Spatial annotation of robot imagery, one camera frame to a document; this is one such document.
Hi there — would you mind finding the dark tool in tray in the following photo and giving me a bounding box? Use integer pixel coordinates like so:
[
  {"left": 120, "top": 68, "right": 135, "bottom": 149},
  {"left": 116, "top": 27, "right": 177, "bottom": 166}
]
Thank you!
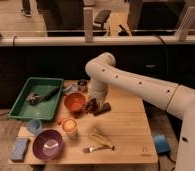
[{"left": 26, "top": 87, "right": 59, "bottom": 105}]

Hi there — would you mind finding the purple bowl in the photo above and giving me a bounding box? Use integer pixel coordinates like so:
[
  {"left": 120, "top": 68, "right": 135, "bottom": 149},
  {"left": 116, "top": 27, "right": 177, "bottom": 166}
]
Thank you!
[{"left": 32, "top": 129, "right": 64, "bottom": 161}]

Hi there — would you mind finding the small light blue cup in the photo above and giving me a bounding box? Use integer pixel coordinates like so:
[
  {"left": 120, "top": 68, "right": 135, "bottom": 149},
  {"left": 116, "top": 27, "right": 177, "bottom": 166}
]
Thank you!
[{"left": 27, "top": 119, "right": 42, "bottom": 135}]

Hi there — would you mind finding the wooden board table top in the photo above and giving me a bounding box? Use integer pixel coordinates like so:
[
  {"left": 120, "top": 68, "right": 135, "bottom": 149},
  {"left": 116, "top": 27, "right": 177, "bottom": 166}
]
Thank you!
[{"left": 18, "top": 85, "right": 158, "bottom": 165}]

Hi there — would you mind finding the metal can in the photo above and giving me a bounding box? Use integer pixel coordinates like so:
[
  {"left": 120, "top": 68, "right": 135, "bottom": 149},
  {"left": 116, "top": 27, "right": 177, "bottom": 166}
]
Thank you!
[{"left": 77, "top": 79, "right": 88, "bottom": 92}]

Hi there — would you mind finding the black office chair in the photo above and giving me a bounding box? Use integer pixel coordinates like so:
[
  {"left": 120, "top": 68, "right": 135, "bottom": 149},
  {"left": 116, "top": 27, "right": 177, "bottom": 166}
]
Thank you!
[{"left": 93, "top": 9, "right": 111, "bottom": 36}]

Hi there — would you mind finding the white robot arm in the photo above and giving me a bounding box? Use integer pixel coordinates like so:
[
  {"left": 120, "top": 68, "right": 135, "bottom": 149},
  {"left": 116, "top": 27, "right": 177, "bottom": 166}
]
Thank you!
[{"left": 85, "top": 52, "right": 195, "bottom": 171}]

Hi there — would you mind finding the orange cup with yellow inside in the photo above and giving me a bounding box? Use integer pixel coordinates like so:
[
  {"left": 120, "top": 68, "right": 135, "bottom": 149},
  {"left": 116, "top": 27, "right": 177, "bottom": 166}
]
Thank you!
[{"left": 61, "top": 118, "right": 78, "bottom": 138}]

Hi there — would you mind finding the blue grey cloth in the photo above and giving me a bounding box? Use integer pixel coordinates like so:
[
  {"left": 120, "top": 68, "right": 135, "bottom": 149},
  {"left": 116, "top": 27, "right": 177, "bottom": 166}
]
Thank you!
[{"left": 63, "top": 84, "right": 78, "bottom": 95}]

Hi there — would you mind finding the dark red grape bunch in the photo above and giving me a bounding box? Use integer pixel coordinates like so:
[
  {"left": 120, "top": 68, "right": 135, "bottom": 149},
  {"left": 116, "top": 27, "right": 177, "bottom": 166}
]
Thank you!
[{"left": 84, "top": 98, "right": 99, "bottom": 113}]

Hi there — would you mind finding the green plastic tray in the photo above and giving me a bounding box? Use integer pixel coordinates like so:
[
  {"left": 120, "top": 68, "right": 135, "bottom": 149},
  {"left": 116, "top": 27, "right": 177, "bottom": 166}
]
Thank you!
[{"left": 8, "top": 77, "right": 64, "bottom": 121}]

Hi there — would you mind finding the red bowl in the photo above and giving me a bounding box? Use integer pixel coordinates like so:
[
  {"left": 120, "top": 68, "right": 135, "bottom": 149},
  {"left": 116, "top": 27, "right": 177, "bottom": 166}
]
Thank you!
[{"left": 64, "top": 93, "right": 86, "bottom": 113}]

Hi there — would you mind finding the blue sponge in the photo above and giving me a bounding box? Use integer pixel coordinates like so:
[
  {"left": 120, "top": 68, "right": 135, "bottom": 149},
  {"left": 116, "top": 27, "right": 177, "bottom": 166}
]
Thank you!
[{"left": 10, "top": 138, "right": 30, "bottom": 161}]

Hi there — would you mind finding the silver fork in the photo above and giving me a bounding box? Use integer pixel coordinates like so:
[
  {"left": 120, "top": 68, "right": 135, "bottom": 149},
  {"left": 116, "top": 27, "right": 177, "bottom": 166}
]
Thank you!
[{"left": 83, "top": 146, "right": 109, "bottom": 153}]

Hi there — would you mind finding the white horizontal rail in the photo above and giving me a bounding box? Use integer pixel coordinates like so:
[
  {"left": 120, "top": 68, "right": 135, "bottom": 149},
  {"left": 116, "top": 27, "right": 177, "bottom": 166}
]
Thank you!
[{"left": 0, "top": 35, "right": 195, "bottom": 47}]

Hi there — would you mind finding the black rectangular block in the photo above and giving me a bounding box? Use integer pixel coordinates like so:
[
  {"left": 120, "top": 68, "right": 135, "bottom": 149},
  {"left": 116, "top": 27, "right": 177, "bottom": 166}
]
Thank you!
[{"left": 93, "top": 103, "right": 111, "bottom": 116}]

